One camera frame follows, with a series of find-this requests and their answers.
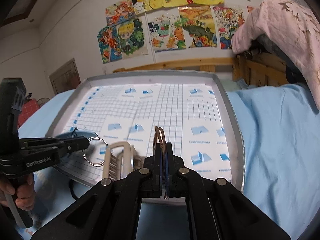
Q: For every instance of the blue cartoon bed sheet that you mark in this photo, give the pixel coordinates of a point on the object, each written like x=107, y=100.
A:
x=280, y=128

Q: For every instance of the wooden side bed frame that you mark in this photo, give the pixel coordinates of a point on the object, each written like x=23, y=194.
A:
x=261, y=70

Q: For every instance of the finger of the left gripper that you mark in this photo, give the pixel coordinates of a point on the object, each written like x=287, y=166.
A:
x=69, y=144

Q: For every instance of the grey shallow box tray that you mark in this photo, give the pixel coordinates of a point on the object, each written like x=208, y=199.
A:
x=192, y=108

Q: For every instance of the wooden headboard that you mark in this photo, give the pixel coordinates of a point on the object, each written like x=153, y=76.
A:
x=204, y=65

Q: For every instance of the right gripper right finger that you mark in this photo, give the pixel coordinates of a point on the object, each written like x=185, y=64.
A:
x=217, y=209

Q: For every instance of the person left hand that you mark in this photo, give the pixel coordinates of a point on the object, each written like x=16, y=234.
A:
x=25, y=193

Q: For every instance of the children drawings on wall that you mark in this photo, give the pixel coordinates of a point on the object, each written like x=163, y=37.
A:
x=133, y=26

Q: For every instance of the brown wooden door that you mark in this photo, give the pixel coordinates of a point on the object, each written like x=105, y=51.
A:
x=65, y=78

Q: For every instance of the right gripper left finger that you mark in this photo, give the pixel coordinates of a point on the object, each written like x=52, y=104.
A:
x=109, y=210

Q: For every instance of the pink floral blanket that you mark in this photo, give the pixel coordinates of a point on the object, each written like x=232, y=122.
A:
x=293, y=28

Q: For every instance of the red checkered bag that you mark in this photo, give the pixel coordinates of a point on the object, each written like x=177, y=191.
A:
x=28, y=110

